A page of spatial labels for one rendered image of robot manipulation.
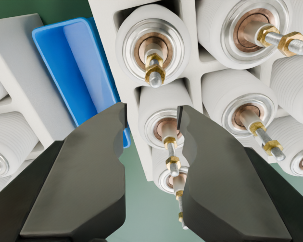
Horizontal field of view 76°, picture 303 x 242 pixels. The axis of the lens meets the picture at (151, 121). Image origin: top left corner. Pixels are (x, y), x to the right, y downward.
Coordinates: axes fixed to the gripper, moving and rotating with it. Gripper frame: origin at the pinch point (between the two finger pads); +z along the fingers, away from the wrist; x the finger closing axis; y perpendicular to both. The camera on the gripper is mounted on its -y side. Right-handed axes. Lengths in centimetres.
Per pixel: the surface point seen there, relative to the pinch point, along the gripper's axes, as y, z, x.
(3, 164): 20.1, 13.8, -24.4
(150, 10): -4.4, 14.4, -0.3
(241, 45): -1.3, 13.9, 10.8
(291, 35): -3.6, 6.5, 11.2
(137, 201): 66, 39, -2
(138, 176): 51, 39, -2
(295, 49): -2.8, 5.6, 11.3
